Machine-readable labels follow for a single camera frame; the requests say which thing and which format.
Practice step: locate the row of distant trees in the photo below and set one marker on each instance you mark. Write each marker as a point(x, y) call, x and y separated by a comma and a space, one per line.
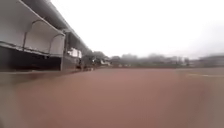
point(146, 61)

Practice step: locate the red running track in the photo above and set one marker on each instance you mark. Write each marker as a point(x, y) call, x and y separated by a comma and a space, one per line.
point(113, 100)

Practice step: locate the grey roofed grandstand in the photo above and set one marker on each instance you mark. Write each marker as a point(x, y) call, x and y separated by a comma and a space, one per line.
point(36, 40)

